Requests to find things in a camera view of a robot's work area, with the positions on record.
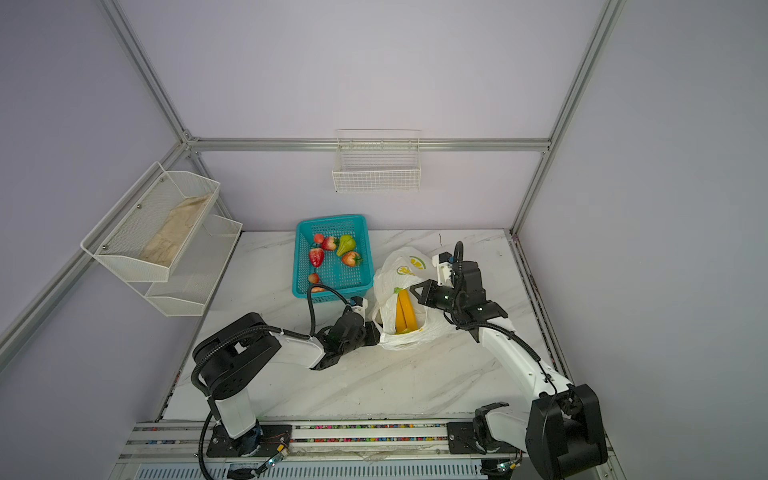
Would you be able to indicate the white lemon print plastic bag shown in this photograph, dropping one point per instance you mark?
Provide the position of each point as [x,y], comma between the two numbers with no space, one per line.
[402,269]

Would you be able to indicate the beige cloth in shelf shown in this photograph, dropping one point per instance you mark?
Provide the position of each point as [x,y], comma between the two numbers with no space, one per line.
[165,245]

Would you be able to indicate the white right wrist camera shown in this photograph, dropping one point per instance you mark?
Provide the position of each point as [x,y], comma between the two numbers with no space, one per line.
[443,263]

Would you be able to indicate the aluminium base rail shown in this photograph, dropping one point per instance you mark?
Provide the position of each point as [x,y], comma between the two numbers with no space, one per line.
[326,449]

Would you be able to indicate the yellow fake banana bunch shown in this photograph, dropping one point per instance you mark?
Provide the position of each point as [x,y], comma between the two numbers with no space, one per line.
[405,321]

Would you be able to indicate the white mesh lower shelf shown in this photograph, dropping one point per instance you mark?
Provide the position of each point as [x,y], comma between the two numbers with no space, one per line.
[193,282]

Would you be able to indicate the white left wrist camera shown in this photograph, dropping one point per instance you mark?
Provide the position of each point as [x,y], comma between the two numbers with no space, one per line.
[359,305]

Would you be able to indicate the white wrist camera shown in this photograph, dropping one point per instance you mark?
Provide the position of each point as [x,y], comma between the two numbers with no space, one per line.
[359,305]
[443,263]

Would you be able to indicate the teal plastic fruit basket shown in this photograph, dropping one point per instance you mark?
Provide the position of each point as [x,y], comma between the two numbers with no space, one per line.
[334,275]

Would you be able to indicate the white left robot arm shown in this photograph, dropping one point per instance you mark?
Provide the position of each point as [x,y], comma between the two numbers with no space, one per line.
[228,361]

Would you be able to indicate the white wire wall basket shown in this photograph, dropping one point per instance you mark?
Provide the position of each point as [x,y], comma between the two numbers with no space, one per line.
[377,161]

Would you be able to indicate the white mesh shelf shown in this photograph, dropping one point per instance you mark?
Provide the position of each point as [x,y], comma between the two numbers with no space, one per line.
[193,282]
[119,238]

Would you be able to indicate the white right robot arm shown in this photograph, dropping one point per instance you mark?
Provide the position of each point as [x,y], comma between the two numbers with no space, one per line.
[555,423]

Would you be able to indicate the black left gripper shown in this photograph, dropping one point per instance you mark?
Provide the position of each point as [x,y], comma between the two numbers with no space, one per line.
[374,337]

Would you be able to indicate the red fake strawberry large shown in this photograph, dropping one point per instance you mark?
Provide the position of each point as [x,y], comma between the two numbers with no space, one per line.
[316,256]

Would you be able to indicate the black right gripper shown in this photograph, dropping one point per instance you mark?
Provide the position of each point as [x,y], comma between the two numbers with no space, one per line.
[427,297]

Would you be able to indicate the white mesh upper shelf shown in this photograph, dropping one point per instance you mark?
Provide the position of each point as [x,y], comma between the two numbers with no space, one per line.
[119,238]

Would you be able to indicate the green fake pear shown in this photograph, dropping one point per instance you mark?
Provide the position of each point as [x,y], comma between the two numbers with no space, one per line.
[346,244]

